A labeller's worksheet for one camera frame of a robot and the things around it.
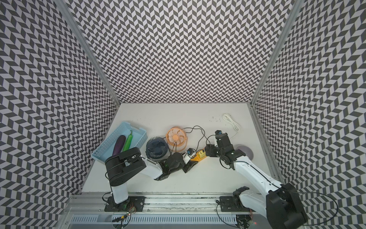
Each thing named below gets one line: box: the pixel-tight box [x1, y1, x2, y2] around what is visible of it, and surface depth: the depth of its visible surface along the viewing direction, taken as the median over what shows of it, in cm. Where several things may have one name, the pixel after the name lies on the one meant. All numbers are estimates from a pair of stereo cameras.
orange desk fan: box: [165, 125, 189, 153], surface depth 92 cm
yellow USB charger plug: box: [198, 149, 206, 159], surface depth 86 cm
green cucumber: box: [122, 129, 133, 152], surface depth 96 cm
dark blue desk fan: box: [145, 136, 169, 162], surface depth 86 cm
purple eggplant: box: [112, 135, 126, 157], surface depth 93 cm
